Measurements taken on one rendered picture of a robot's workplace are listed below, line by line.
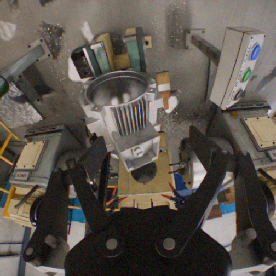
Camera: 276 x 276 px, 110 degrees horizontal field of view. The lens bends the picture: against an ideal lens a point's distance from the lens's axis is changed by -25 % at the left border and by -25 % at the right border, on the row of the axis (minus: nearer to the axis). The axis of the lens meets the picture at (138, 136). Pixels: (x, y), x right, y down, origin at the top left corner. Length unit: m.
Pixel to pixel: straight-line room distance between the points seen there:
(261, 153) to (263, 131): 0.11
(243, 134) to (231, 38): 0.47
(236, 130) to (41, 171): 0.94
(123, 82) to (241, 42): 0.30
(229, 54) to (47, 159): 0.78
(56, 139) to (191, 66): 0.75
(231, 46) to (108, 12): 0.36
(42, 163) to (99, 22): 0.66
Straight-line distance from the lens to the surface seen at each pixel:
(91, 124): 0.30
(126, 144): 0.29
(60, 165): 0.68
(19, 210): 0.82
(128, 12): 0.49
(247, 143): 0.66
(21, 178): 0.81
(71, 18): 0.53
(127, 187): 0.74
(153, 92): 0.29
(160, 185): 0.72
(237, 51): 0.29
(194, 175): 0.55
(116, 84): 0.41
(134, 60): 0.40
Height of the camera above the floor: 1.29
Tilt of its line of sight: 36 degrees down
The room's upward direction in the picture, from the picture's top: 178 degrees clockwise
